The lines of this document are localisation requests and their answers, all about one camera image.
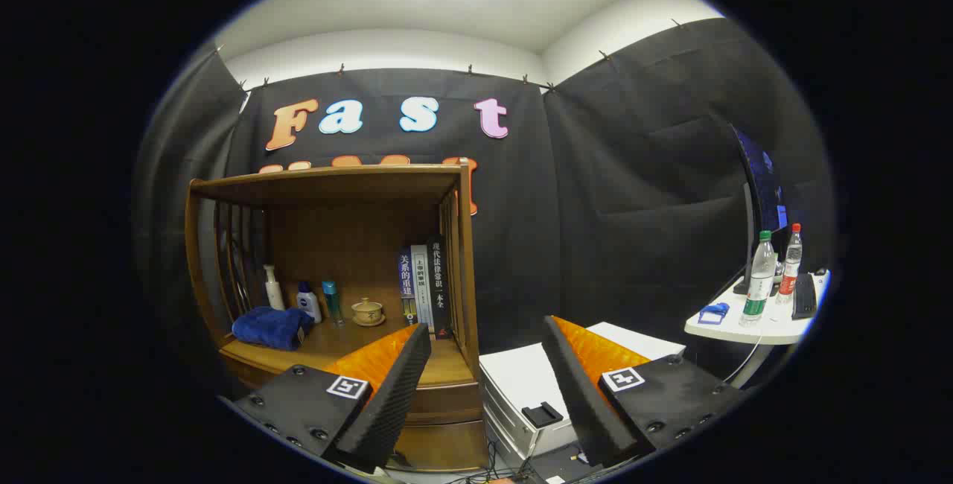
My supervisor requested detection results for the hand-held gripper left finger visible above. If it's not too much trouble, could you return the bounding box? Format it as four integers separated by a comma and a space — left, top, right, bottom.
220, 322, 433, 474

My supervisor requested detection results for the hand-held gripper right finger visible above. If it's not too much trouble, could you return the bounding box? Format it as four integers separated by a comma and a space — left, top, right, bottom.
541, 315, 749, 470

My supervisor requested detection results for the wooden drawer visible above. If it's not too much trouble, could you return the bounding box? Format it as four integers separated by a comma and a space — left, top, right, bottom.
220, 350, 485, 427

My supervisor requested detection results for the white low cabinet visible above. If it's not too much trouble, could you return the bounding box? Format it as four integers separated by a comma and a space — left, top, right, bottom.
478, 322, 687, 470

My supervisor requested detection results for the wooden countertop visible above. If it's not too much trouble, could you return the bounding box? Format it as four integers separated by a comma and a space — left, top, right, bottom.
220, 298, 477, 388

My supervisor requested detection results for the wooden cabinet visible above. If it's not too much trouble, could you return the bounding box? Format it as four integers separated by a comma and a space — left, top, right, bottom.
185, 158, 492, 473

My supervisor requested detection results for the small black device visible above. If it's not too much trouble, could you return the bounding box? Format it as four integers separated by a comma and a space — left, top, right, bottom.
522, 401, 564, 428

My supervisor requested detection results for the yellow lidded tea cup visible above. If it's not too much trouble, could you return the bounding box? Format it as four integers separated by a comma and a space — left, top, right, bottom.
351, 297, 386, 327

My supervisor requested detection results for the white spine book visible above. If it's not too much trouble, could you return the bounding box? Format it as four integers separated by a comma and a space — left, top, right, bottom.
411, 244, 435, 334

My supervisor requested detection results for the teal bottle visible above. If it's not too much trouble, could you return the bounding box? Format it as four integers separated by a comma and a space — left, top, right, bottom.
322, 280, 345, 325

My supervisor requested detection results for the black spine book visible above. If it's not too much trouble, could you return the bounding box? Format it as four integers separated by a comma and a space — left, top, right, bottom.
427, 237, 453, 340

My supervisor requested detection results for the white bottle with blue cap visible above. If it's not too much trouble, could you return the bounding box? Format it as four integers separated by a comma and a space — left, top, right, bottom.
296, 281, 323, 324

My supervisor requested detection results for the blue towel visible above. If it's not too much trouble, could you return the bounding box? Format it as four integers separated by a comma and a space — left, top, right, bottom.
232, 306, 315, 351

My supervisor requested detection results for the white pump bottle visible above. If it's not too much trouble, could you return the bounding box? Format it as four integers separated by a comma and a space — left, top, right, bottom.
263, 264, 286, 311

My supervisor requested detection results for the white side table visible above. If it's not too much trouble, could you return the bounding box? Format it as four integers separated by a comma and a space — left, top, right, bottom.
683, 270, 831, 388

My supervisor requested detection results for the green label water bottle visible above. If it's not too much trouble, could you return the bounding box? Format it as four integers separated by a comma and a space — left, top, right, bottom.
739, 230, 777, 327

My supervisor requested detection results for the red label water bottle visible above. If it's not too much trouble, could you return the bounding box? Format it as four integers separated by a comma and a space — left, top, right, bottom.
777, 223, 803, 305

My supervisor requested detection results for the black keyboard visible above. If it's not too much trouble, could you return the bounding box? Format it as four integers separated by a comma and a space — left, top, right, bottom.
791, 272, 818, 320

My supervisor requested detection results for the computer monitor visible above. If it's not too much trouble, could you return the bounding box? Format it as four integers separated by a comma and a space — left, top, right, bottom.
730, 124, 790, 296

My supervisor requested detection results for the white cable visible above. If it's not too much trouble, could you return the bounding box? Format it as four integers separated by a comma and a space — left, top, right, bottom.
722, 334, 765, 385

